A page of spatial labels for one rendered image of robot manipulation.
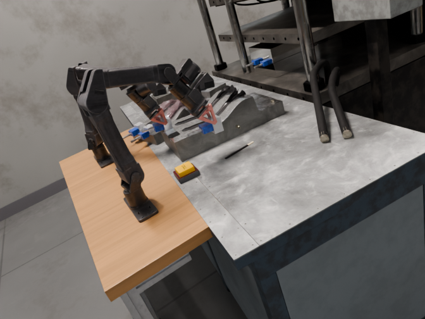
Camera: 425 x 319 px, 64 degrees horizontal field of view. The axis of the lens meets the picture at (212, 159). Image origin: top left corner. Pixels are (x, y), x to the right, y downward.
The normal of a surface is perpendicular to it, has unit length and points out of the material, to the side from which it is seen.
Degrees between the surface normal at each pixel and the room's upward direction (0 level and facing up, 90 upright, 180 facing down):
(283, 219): 0
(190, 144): 90
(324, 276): 90
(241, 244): 0
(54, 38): 90
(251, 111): 90
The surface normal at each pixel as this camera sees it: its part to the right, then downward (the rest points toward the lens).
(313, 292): 0.37, 0.32
